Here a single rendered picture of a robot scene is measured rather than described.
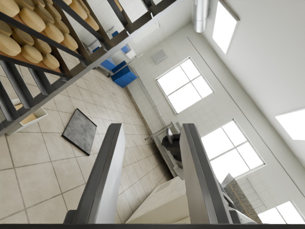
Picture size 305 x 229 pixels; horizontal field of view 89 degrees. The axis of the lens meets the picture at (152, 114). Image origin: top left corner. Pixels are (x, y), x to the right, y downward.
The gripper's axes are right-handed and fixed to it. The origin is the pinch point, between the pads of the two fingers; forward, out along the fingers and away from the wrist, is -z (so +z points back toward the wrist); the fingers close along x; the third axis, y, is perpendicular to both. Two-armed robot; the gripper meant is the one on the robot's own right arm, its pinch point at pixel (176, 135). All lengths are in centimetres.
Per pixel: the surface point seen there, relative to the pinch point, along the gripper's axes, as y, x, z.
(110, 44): -17.7, -17.0, -28.8
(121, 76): -328, -221, 157
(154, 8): -25.5, -1.3, -32.4
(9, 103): -2, -60, -24
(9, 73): -9, -56, -32
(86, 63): -13.1, -26.4, -26.7
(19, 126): -23, -126, 9
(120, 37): -19.6, -13.2, -29.3
